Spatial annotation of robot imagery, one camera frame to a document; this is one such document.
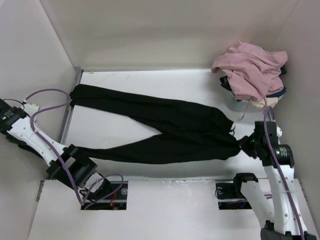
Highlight pink garment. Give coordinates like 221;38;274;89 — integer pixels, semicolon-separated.
211;40;288;102

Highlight beige garment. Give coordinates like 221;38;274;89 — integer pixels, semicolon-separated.
250;97;279;110

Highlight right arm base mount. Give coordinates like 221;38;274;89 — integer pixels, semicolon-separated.
214;172;259;210

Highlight black trousers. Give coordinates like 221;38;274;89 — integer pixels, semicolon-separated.
70;84;241;165

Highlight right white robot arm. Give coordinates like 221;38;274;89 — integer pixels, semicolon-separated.
231;121;317;240

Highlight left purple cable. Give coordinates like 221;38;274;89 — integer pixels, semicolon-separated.
24;88;125;210

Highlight white laundry basket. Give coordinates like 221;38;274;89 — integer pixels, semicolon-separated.
225;91;259;113

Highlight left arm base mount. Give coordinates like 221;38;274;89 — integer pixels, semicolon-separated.
81;179;128;211

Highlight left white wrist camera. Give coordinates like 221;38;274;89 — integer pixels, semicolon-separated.
21;103;41;117

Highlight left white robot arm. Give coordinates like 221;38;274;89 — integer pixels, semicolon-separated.
0;99;113;201

